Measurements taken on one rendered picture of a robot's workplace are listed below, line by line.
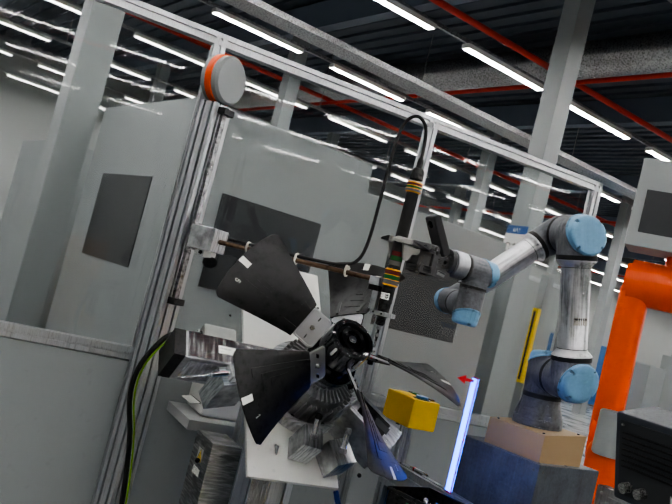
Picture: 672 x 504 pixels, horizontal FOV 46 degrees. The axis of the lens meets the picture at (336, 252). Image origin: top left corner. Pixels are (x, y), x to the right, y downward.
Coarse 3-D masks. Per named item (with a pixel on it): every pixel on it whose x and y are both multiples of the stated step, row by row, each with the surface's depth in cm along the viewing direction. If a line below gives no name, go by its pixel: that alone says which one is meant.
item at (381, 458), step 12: (360, 396) 194; (372, 420) 193; (372, 432) 189; (372, 444) 186; (384, 444) 195; (372, 456) 183; (384, 456) 189; (372, 468) 181; (384, 468) 185; (396, 480) 189
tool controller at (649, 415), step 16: (624, 416) 169; (640, 416) 167; (656, 416) 167; (624, 432) 169; (640, 432) 165; (656, 432) 161; (624, 448) 169; (640, 448) 165; (656, 448) 161; (624, 464) 169; (640, 464) 165; (656, 464) 161; (624, 480) 169; (640, 480) 165; (656, 480) 161; (624, 496) 170; (640, 496) 163; (656, 496) 161
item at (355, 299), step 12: (360, 264) 231; (336, 276) 228; (348, 276) 227; (336, 288) 224; (348, 288) 223; (360, 288) 221; (336, 300) 220; (348, 300) 218; (360, 300) 217; (336, 312) 215; (348, 312) 214; (360, 312) 213
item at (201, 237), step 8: (192, 224) 239; (200, 224) 243; (192, 232) 239; (200, 232) 238; (208, 232) 236; (216, 232) 236; (224, 232) 239; (192, 240) 238; (200, 240) 237; (208, 240) 236; (216, 240) 237; (224, 240) 240; (192, 248) 242; (200, 248) 237; (208, 248) 235; (216, 248) 237; (224, 248) 241
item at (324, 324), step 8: (312, 312) 205; (320, 312) 205; (304, 320) 205; (312, 320) 205; (320, 320) 205; (328, 320) 205; (296, 328) 205; (304, 328) 205; (320, 328) 205; (328, 328) 205; (296, 336) 205; (312, 336) 205; (320, 336) 205; (312, 344) 205
